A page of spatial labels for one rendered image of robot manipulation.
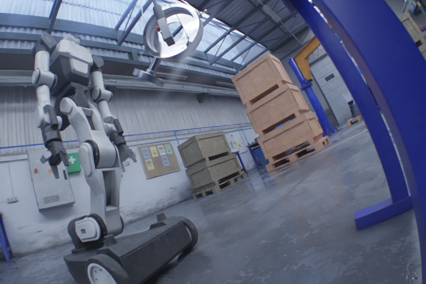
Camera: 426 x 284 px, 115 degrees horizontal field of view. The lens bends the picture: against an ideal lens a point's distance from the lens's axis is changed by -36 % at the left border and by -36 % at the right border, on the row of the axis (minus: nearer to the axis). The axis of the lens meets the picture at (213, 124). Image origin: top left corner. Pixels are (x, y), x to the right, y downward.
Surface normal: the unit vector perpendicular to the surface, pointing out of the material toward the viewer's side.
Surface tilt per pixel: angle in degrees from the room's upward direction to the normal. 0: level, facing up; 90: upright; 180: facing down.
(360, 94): 90
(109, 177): 120
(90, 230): 90
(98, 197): 90
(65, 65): 98
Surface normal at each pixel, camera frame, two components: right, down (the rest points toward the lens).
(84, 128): -0.34, -0.10
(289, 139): -0.65, 0.07
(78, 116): -0.11, 0.27
